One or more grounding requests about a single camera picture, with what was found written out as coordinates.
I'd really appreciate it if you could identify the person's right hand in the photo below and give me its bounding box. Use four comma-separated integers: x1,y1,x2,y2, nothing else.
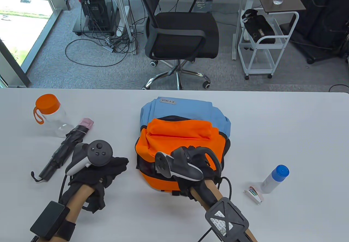
170,145,219,200

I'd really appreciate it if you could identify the person's left hand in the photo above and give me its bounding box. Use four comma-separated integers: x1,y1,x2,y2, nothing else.
58,157,129,214

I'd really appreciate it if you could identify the orange and blue school bag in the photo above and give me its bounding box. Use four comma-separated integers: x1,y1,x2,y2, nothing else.
135,97,232,196

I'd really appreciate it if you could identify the white tube with blue cap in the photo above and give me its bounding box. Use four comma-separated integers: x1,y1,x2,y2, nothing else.
260,165,290,194

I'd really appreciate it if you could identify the person's right forearm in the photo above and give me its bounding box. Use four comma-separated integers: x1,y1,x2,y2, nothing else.
190,180,258,242

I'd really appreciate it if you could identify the black bag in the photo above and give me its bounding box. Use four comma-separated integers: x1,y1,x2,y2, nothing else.
241,9,276,44

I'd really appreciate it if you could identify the clear plastic bag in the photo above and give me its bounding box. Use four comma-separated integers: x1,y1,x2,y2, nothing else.
195,0,213,13

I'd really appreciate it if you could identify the right hand controller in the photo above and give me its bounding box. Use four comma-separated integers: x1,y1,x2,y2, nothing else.
155,147,222,182

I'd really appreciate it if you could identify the hand controller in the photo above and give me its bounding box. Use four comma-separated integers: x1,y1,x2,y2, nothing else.
155,147,222,182
65,140,113,176

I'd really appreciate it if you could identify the left hand controller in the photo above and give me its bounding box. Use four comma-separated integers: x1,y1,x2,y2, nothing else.
65,140,113,176

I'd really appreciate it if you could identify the small white packet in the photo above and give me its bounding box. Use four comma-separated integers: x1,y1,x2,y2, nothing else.
243,186,264,205

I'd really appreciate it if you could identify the clear bottle with orange lid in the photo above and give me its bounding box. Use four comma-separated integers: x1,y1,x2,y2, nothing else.
33,94,74,138

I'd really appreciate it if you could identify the black office chair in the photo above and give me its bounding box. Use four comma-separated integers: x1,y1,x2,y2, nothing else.
131,0,220,90

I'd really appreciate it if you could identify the black computer tower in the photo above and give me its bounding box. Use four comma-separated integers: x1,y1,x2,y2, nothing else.
73,0,115,36

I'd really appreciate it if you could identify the black equipment stand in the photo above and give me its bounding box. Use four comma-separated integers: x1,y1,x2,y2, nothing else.
280,0,349,65

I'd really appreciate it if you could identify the black folding umbrella pink handle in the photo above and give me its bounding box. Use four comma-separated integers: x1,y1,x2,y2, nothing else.
30,118,95,183

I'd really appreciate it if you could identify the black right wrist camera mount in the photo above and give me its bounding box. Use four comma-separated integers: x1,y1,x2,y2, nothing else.
205,197,249,237

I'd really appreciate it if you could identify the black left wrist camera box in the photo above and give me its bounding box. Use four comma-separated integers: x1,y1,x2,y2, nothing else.
30,201,71,240

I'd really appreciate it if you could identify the black floor cable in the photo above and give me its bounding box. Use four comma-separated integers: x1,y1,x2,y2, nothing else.
65,38,132,67

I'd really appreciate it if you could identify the aluminium frame post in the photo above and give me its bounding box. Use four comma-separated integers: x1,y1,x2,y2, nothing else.
113,0,138,56

